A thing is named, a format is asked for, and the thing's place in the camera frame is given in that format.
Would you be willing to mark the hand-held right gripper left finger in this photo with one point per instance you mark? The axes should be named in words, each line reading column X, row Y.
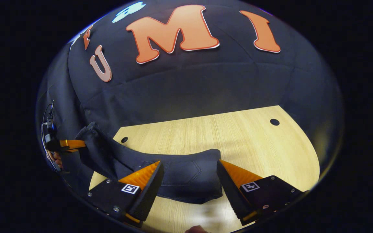
column 149, row 191

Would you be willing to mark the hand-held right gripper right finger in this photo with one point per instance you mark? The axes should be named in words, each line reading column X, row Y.
column 233, row 194

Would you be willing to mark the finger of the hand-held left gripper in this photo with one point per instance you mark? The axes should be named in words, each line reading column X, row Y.
column 72, row 150
column 73, row 144

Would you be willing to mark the dark grey jeans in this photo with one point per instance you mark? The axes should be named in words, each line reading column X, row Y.
column 180, row 178

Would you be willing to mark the black backdrop cloth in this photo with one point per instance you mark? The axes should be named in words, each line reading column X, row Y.
column 206, row 81

